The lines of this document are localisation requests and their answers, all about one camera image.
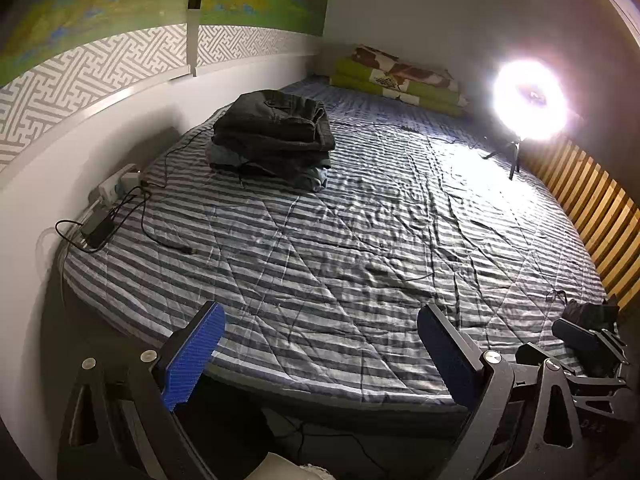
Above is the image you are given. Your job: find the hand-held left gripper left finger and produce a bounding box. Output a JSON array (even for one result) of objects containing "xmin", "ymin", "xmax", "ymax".
[{"xmin": 56, "ymin": 301, "xmax": 226, "ymax": 480}]

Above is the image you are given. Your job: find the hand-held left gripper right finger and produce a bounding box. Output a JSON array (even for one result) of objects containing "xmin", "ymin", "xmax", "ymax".
[{"xmin": 416, "ymin": 304, "xmax": 586, "ymax": 480}]

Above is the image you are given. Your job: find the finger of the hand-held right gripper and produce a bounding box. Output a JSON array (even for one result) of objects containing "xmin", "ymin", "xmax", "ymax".
[{"xmin": 551, "ymin": 319, "xmax": 626, "ymax": 361}]

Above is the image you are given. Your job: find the black garment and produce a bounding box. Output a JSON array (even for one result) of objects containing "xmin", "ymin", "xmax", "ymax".
[{"xmin": 545, "ymin": 290, "xmax": 621, "ymax": 333}]

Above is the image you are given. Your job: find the grey woven garment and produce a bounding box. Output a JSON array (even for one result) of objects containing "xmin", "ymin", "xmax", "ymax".
[{"xmin": 212, "ymin": 90, "xmax": 336, "ymax": 153}]

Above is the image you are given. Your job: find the blue striped quilted blanket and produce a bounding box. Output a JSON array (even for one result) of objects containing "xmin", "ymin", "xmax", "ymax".
[{"xmin": 62, "ymin": 77, "xmax": 621, "ymax": 413}]

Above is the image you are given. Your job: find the black power adapter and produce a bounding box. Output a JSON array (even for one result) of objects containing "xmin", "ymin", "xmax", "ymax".
[{"xmin": 80, "ymin": 208, "xmax": 118, "ymax": 251}]

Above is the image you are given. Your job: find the white power strip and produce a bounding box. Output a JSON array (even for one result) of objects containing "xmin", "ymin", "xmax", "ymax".
[{"xmin": 97, "ymin": 162, "xmax": 147, "ymax": 202}]

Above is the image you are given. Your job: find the dark folded garment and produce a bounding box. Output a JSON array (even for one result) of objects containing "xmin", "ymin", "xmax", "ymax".
[{"xmin": 207, "ymin": 141, "xmax": 333, "ymax": 177}]

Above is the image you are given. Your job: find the light blue folded garment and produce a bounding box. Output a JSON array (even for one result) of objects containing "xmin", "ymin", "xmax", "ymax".
[{"xmin": 240, "ymin": 157, "xmax": 332, "ymax": 191}]

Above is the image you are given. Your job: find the green folded blanket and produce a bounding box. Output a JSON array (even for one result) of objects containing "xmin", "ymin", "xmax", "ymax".
[{"xmin": 330, "ymin": 56, "xmax": 471, "ymax": 118}]

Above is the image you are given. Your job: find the brown patterned folded blanket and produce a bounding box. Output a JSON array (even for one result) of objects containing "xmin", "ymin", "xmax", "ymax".
[{"xmin": 351, "ymin": 46, "xmax": 458, "ymax": 92}]

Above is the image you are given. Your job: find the wooden slat bed rail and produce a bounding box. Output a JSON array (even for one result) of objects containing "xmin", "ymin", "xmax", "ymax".
[{"xmin": 520, "ymin": 132, "xmax": 640, "ymax": 311}]

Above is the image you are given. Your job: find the black adapter cable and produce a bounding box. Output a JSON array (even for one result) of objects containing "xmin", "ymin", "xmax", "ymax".
[{"xmin": 115, "ymin": 180, "xmax": 196, "ymax": 256}]

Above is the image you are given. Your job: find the ring light with tripod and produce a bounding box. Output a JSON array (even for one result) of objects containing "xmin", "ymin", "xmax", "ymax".
[{"xmin": 480, "ymin": 59, "xmax": 571, "ymax": 181}]

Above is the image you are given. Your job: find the green wall map poster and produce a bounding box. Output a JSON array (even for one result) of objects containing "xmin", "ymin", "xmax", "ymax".
[{"xmin": 0, "ymin": 0, "xmax": 335, "ymax": 88}]

